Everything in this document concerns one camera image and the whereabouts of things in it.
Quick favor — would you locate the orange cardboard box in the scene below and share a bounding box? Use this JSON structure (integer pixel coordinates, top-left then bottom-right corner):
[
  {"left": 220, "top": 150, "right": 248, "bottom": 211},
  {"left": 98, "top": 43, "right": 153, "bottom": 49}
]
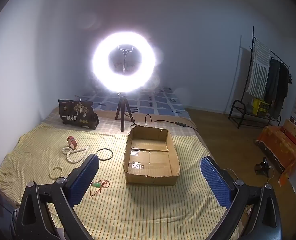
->
[{"left": 254, "top": 126, "right": 296, "bottom": 187}]

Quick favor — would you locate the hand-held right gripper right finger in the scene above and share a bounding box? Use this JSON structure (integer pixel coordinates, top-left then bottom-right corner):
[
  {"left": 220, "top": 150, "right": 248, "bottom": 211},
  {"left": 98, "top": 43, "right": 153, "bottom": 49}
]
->
[{"left": 200, "top": 156, "right": 283, "bottom": 240}]

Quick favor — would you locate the grey hanging garment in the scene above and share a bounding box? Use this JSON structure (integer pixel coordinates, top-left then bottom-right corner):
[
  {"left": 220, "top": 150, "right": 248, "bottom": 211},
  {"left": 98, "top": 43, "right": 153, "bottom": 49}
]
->
[{"left": 264, "top": 58, "right": 280, "bottom": 105}]

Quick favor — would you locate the black hanging garment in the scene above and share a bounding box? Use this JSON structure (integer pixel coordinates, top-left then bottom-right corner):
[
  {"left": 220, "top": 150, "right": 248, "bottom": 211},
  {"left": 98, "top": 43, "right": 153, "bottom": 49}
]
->
[{"left": 275, "top": 64, "right": 292, "bottom": 118}]

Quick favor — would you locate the white ring light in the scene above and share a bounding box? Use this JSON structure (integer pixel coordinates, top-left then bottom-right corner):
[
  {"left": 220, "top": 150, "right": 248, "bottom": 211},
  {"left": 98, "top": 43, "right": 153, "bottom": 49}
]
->
[{"left": 92, "top": 31, "right": 156, "bottom": 92}]

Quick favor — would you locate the black clothes rack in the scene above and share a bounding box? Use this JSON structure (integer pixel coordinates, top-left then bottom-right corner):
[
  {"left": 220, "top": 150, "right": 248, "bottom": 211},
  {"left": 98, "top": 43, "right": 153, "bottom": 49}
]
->
[{"left": 228, "top": 26, "right": 292, "bottom": 129}]

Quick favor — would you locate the long pearl necklace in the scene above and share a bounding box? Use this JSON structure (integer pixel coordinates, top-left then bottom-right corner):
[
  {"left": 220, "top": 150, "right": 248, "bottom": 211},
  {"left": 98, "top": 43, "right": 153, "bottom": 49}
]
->
[{"left": 62, "top": 145, "right": 91, "bottom": 164}]

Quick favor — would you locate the red leather bracelet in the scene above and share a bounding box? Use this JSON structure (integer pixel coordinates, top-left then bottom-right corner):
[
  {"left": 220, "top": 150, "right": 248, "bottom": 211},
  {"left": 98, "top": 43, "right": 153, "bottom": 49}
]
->
[{"left": 67, "top": 136, "right": 78, "bottom": 149}]

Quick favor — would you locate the red string green pendant necklace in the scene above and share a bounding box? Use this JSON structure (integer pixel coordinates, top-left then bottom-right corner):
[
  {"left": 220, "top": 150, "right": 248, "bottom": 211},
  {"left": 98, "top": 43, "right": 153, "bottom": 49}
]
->
[{"left": 90, "top": 179, "right": 111, "bottom": 197}]

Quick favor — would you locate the black cable with switch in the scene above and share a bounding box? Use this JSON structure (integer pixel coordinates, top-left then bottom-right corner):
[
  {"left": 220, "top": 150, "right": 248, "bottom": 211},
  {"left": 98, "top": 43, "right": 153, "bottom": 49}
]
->
[{"left": 130, "top": 114, "right": 199, "bottom": 133}]

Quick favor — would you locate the black device on floor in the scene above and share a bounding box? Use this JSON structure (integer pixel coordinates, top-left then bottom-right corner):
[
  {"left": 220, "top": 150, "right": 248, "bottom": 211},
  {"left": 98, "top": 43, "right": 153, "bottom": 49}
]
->
[{"left": 255, "top": 157, "right": 274, "bottom": 177}]

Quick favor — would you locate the black bangle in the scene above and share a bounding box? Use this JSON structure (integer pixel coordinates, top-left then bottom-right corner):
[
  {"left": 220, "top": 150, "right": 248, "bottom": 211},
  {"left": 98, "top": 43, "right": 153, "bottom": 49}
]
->
[{"left": 96, "top": 149, "right": 113, "bottom": 161}]

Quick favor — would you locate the black tripod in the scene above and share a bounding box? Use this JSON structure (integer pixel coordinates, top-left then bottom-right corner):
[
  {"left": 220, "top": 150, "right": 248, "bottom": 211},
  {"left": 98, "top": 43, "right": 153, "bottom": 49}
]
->
[{"left": 115, "top": 92, "right": 134, "bottom": 132}]

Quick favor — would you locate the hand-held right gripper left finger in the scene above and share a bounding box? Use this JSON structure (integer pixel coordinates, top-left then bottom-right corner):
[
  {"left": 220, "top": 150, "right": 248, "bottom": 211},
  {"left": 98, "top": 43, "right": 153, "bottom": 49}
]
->
[{"left": 10, "top": 154, "right": 100, "bottom": 240}]

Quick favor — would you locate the striped towel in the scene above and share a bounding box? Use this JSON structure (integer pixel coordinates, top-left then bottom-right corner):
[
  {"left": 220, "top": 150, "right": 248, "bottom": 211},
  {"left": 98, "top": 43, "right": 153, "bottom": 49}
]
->
[{"left": 246, "top": 39, "right": 272, "bottom": 97}]

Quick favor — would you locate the blue patterned bedsheet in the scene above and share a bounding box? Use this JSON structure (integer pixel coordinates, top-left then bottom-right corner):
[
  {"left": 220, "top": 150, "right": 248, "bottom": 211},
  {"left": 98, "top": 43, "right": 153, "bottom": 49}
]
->
[{"left": 74, "top": 87, "right": 192, "bottom": 119}]

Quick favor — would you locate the black snack bag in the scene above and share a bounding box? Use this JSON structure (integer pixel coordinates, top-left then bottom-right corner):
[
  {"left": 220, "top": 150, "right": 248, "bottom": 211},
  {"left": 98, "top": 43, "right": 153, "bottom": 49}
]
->
[{"left": 58, "top": 99, "right": 100, "bottom": 130}]

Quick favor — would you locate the red flat box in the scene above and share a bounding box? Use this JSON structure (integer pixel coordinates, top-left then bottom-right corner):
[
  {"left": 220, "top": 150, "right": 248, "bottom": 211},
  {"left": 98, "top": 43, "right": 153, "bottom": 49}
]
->
[{"left": 281, "top": 126, "right": 296, "bottom": 147}]

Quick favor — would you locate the yellow striped blanket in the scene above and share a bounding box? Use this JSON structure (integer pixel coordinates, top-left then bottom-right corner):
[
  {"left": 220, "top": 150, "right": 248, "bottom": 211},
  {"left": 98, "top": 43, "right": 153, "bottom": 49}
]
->
[{"left": 0, "top": 122, "right": 241, "bottom": 240}]

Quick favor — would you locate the white cable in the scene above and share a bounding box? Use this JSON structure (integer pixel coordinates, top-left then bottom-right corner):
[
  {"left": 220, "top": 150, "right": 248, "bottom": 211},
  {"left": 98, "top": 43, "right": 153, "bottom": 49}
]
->
[{"left": 223, "top": 168, "right": 238, "bottom": 180}]

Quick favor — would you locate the yellow crate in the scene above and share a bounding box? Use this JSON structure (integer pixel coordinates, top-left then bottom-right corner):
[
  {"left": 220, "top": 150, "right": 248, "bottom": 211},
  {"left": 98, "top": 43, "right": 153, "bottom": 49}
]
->
[{"left": 252, "top": 98, "right": 270, "bottom": 117}]

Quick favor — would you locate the phone clamp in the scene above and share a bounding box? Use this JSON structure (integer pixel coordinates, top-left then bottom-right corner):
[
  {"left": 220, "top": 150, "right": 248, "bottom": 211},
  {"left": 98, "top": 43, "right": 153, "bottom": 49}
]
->
[{"left": 118, "top": 45, "right": 134, "bottom": 54}]

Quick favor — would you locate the small pearl bracelet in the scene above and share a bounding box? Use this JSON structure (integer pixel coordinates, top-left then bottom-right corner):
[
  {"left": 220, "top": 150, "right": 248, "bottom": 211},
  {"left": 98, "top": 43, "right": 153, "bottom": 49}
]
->
[{"left": 50, "top": 166, "right": 64, "bottom": 180}]

